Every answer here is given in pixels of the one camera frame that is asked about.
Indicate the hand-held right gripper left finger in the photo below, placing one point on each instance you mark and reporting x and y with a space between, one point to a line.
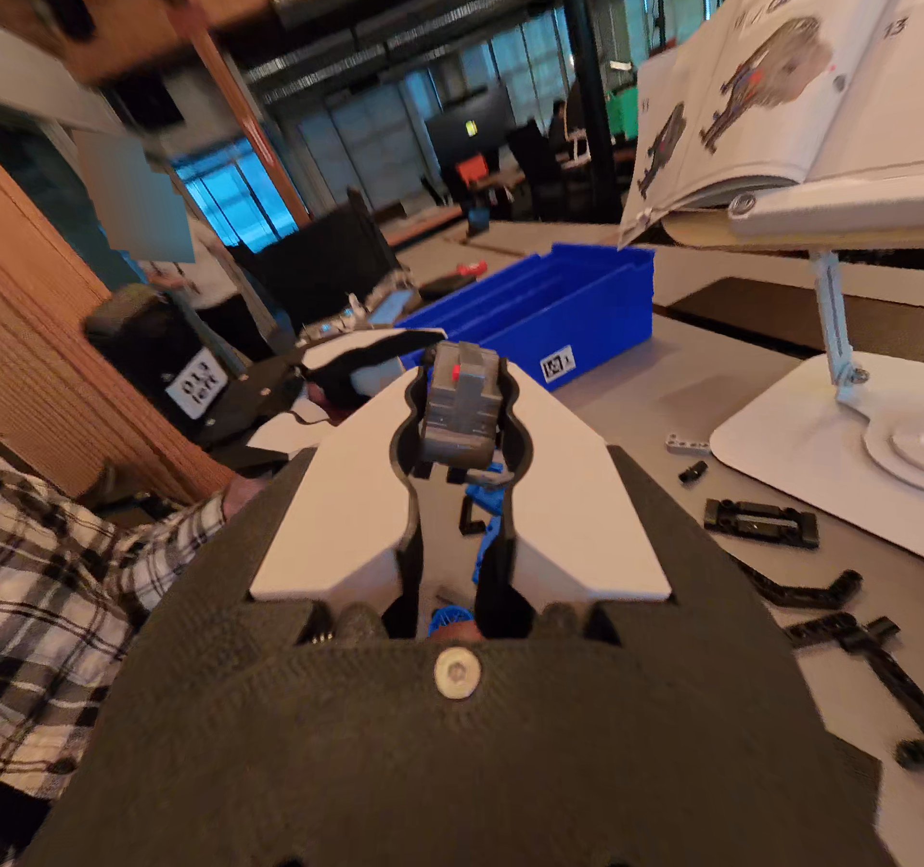
332 520

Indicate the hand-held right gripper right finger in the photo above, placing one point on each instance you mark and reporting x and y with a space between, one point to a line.
592 520

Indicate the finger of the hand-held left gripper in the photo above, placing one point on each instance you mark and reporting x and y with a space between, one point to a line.
339 348
292 434

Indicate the toy brick motor assembly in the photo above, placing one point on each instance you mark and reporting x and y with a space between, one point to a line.
462 405

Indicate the person's left forearm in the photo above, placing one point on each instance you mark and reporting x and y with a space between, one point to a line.
166 549

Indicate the grey desk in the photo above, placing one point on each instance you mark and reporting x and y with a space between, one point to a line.
650 405

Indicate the person's left hand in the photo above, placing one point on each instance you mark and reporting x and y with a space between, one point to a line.
242 497

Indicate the grey tablet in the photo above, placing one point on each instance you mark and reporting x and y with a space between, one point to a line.
397 304

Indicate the blue curved toy panel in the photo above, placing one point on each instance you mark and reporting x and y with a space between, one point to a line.
491 495

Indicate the small blue toy brick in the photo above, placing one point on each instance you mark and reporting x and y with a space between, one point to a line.
485 553

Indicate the small black toy pin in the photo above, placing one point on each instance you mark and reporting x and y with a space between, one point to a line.
693 471

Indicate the black L-shaped toy beam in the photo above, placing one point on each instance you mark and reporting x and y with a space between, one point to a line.
469 520

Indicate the light grey angled toy beam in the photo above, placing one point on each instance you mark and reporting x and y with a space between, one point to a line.
689 444

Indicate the black pouch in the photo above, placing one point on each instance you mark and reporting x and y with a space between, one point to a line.
451 280

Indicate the black chair armrest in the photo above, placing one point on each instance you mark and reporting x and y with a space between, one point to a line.
101 483

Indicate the wooden-edged table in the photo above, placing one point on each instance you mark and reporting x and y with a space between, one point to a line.
447 246

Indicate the blue toy wheel hub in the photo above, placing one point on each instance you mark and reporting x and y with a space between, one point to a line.
451 618

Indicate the small blue box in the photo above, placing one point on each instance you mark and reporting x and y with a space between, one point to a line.
478 219

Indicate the black angled toy beam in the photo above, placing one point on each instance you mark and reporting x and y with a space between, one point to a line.
794 592
837 632

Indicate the white book stand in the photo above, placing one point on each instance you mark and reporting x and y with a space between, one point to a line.
794 441

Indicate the blue storage bin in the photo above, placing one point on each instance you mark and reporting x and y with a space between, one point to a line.
563 304

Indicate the red box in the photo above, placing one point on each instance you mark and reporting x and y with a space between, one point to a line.
473 170

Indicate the black monitor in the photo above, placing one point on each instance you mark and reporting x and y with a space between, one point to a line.
469 120

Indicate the tall black chair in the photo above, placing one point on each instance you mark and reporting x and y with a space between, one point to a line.
538 174

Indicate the person's plaid shirt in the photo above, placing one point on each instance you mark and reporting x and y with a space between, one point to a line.
58 629

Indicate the black ceiling lamp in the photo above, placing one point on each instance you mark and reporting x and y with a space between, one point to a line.
68 11

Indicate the tan wooden board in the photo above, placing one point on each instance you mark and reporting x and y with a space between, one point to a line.
794 240

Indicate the long black toy beam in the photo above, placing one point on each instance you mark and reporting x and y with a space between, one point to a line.
899 686

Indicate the black metal pole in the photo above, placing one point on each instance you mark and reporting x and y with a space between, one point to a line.
592 87

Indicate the black toy connector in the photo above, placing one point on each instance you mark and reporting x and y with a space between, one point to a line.
911 755

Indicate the instruction booklet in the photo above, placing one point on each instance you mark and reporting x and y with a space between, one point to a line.
794 87

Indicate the black toy frame piece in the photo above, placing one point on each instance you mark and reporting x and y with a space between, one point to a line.
761 524

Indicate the black wall speaker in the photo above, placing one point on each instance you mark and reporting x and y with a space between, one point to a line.
148 100

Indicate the slanted wooden post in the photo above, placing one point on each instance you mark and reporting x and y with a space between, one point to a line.
238 109

